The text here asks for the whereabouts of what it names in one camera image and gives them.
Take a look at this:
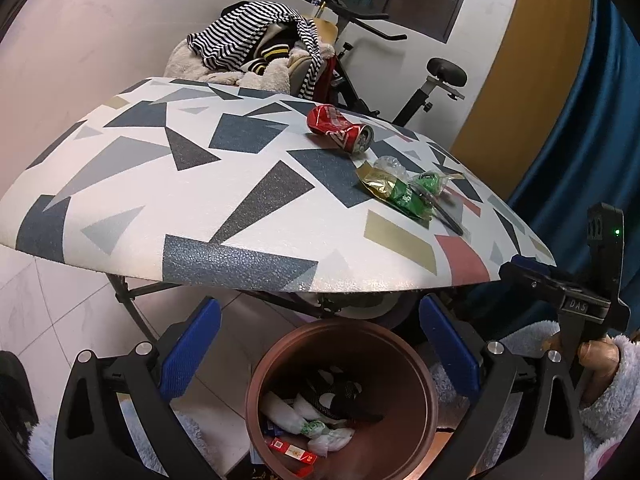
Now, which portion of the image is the red cigarette box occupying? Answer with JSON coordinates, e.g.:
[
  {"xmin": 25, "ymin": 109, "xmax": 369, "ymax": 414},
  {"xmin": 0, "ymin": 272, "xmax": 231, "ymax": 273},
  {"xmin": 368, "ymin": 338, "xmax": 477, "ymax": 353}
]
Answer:
[{"xmin": 269, "ymin": 437, "xmax": 318, "ymax": 468}]

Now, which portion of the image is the gold and green packet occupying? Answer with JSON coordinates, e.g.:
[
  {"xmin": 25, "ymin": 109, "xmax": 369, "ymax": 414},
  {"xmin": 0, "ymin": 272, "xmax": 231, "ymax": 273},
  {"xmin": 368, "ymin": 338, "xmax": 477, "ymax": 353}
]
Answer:
[{"xmin": 356, "ymin": 167, "xmax": 436, "ymax": 221}]

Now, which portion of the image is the person's right hand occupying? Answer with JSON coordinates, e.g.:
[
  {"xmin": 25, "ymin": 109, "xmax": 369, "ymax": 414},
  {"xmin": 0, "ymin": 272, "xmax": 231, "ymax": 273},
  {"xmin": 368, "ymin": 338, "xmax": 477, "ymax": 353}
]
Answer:
[{"xmin": 576, "ymin": 336, "xmax": 622, "ymax": 407}]

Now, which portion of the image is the dark sweater with yellow stripes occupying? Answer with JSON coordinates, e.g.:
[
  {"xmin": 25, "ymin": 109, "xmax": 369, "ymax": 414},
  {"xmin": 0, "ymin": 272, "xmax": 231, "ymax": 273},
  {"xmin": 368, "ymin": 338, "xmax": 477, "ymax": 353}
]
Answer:
[{"xmin": 240, "ymin": 22, "xmax": 301, "ymax": 76}]

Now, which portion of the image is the black and white striped shirt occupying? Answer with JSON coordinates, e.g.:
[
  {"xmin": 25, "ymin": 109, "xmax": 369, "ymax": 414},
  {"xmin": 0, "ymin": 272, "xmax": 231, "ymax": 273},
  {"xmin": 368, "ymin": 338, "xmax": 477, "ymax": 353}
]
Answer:
[{"xmin": 186, "ymin": 2, "xmax": 326, "ymax": 101}]

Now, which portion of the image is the brown round bin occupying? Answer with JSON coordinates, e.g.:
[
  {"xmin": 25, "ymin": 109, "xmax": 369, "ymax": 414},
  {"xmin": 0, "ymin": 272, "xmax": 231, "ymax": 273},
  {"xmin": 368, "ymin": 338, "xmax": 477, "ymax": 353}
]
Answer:
[{"xmin": 245, "ymin": 319, "xmax": 440, "ymax": 480}]

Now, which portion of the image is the white fleece blanket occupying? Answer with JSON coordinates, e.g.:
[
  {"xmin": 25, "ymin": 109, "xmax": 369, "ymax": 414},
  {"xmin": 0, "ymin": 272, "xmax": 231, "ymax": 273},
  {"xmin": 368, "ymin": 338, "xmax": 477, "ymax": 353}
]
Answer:
[{"xmin": 164, "ymin": 40, "xmax": 296, "ymax": 93}]

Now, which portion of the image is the black pen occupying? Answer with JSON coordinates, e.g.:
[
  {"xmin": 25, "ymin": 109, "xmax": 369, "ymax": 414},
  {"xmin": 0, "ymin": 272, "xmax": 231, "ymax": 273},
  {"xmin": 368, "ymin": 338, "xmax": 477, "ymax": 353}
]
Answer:
[{"xmin": 417, "ymin": 187, "xmax": 466, "ymax": 236}]

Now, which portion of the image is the crushed red can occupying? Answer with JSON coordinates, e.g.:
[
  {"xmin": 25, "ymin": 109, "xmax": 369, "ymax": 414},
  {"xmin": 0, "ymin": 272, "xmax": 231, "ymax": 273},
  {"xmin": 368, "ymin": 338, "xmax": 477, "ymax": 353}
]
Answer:
[{"xmin": 306, "ymin": 104, "xmax": 375, "ymax": 155}]

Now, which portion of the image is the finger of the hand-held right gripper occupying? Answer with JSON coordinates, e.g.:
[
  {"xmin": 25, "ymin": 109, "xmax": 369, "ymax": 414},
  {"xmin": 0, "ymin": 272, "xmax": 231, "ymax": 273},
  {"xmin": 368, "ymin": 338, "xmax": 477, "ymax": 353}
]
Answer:
[
  {"xmin": 499, "ymin": 262, "xmax": 563, "ymax": 302},
  {"xmin": 510, "ymin": 254, "xmax": 558, "ymax": 276}
]

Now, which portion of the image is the wooden chair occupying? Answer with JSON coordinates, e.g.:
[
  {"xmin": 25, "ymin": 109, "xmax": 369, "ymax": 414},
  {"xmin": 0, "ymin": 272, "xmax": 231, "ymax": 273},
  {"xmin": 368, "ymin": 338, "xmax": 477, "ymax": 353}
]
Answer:
[{"xmin": 314, "ymin": 16, "xmax": 341, "ymax": 46}]

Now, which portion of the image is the dark patterned cloth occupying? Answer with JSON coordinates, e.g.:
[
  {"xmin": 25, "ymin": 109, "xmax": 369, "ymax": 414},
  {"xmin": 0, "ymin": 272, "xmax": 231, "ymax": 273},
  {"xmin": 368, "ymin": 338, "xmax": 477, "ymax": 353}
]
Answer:
[{"xmin": 300, "ymin": 367, "xmax": 386, "ymax": 423}]

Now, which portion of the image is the red garment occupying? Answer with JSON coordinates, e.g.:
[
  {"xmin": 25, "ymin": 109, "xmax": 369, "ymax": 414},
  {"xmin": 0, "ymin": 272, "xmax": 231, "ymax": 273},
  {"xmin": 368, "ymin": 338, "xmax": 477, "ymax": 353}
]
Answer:
[{"xmin": 320, "ymin": 55, "xmax": 341, "ymax": 96}]

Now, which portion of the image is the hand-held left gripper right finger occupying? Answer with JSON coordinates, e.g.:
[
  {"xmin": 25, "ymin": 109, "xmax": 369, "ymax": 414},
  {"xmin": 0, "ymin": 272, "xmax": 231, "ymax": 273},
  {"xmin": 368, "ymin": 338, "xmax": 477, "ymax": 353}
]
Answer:
[{"xmin": 420, "ymin": 294, "xmax": 586, "ymax": 480}]

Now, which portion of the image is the yellow wooden door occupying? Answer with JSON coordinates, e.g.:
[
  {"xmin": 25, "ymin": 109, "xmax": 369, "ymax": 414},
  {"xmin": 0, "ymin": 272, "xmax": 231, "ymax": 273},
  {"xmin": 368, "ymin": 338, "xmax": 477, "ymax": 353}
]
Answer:
[{"xmin": 450, "ymin": 0, "xmax": 593, "ymax": 161}]

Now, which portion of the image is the person's right forearm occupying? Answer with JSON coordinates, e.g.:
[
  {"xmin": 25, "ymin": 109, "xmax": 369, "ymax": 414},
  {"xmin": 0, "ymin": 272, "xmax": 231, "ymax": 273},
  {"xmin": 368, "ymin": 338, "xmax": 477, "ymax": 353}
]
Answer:
[{"xmin": 580, "ymin": 332, "xmax": 640, "ymax": 480}]

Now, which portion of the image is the blue curtain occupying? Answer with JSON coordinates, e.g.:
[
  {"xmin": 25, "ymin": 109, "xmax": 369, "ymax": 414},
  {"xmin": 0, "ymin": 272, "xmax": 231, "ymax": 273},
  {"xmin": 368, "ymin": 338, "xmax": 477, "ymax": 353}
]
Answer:
[{"xmin": 480, "ymin": 0, "xmax": 640, "ymax": 331}]

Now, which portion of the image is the black exercise bike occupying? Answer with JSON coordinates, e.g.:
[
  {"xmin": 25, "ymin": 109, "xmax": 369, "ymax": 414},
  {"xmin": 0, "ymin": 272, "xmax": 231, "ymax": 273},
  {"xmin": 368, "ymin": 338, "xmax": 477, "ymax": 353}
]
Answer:
[{"xmin": 312, "ymin": 0, "xmax": 468, "ymax": 128}]

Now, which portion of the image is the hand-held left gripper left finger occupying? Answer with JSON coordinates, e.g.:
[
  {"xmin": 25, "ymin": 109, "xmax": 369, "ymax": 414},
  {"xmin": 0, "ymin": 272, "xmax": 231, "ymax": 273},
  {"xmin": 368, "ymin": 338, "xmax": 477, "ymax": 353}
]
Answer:
[{"xmin": 52, "ymin": 296, "xmax": 223, "ymax": 480}]

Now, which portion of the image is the green and white packet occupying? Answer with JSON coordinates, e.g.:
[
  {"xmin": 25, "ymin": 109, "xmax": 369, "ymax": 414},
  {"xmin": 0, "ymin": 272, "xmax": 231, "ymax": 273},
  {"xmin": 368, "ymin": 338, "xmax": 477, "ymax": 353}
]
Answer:
[{"xmin": 297, "ymin": 417, "xmax": 328, "ymax": 438}]

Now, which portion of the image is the green bottle cap wrapper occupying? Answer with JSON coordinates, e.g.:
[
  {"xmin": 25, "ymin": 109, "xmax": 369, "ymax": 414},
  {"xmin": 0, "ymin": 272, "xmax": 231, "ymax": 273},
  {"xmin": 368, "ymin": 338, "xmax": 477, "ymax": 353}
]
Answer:
[{"xmin": 410, "ymin": 171, "xmax": 466, "ymax": 196}]

